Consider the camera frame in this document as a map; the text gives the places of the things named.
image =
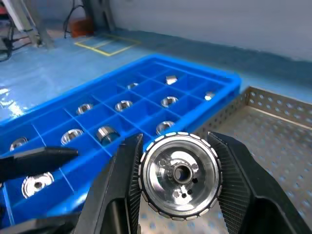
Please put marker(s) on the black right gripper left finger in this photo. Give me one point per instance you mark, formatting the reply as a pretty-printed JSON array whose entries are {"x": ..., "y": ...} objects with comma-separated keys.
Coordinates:
[{"x": 109, "y": 190}]

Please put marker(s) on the dark grey stand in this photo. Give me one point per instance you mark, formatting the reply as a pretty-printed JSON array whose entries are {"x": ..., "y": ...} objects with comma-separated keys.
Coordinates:
[{"x": 100, "y": 17}]

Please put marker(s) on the perforated metal tray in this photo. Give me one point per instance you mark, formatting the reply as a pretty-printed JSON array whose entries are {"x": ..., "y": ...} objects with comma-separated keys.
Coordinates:
[{"x": 268, "y": 136}]

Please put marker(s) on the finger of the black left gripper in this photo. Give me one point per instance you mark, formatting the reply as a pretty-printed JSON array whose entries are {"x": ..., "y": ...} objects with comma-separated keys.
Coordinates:
[
  {"x": 48, "y": 225},
  {"x": 36, "y": 161}
]

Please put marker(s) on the grey metal frame leg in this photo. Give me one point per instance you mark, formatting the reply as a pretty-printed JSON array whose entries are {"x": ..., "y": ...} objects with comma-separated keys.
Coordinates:
[{"x": 40, "y": 26}]

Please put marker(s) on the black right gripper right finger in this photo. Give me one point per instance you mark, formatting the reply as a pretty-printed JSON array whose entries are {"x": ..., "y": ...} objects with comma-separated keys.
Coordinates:
[{"x": 248, "y": 195}]

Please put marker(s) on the blue plastic bin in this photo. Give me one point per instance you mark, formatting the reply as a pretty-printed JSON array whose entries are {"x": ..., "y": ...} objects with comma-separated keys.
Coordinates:
[{"x": 56, "y": 195}]

